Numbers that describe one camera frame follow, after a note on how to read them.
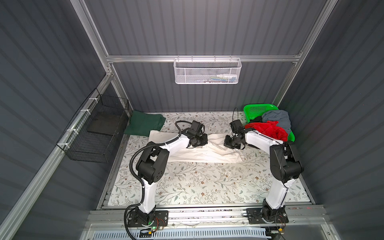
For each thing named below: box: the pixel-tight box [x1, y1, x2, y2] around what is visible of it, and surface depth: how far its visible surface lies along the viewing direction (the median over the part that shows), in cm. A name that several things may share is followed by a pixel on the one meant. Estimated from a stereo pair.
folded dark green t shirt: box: [123, 110, 166, 137], surface depth 112 cm
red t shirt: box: [245, 120, 289, 142], surface depth 97 cm
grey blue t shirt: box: [261, 109, 292, 136], surface depth 105 cm
